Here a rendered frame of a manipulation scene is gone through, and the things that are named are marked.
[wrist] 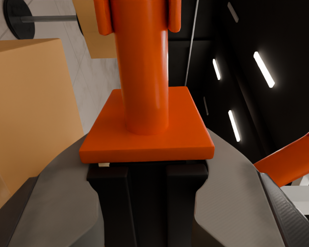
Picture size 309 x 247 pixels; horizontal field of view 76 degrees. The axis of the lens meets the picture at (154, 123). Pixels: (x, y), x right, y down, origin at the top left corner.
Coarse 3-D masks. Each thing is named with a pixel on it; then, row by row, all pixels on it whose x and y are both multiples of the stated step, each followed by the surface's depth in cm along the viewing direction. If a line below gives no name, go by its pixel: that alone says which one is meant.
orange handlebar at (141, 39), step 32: (96, 0) 7; (128, 0) 7; (160, 0) 7; (128, 32) 7; (160, 32) 7; (128, 64) 8; (160, 64) 8; (128, 96) 9; (160, 96) 9; (128, 128) 10; (160, 128) 9
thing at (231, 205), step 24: (216, 144) 10; (216, 168) 9; (240, 168) 9; (216, 192) 8; (240, 192) 7; (264, 192) 7; (216, 216) 7; (240, 216) 7; (264, 216) 7; (192, 240) 7; (216, 240) 6; (240, 240) 6; (264, 240) 6
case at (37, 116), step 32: (0, 64) 17; (32, 64) 21; (64, 64) 29; (0, 96) 17; (32, 96) 21; (64, 96) 29; (0, 128) 17; (32, 128) 21; (64, 128) 28; (0, 160) 17; (32, 160) 21; (0, 192) 17
